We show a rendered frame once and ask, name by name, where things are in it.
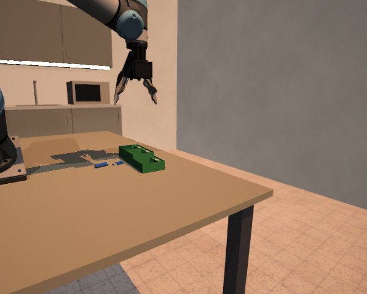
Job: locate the blue aa battery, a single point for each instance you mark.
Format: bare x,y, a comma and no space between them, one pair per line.
101,164

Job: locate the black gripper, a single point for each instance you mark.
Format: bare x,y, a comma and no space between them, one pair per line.
141,69

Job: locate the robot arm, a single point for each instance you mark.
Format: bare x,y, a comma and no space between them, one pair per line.
125,17

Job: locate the green rack of three bins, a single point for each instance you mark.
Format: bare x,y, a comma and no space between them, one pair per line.
141,158

